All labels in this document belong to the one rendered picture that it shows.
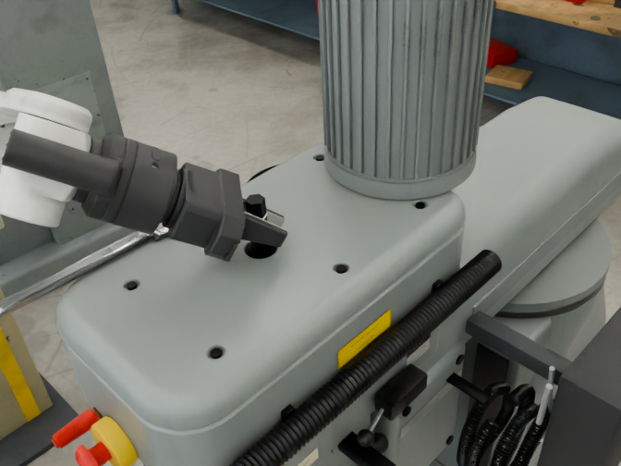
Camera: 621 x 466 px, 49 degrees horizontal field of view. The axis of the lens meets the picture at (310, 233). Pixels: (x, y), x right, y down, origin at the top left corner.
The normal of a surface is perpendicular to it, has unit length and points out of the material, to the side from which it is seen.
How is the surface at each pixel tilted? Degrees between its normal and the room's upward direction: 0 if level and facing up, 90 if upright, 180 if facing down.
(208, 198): 30
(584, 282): 0
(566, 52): 90
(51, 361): 0
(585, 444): 90
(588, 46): 90
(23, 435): 0
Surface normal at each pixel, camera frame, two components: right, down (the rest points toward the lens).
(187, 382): -0.05, -0.79
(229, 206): 0.45, -0.75
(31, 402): 0.71, 0.40
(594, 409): -0.70, 0.47
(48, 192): 0.37, 0.11
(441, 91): 0.34, 0.56
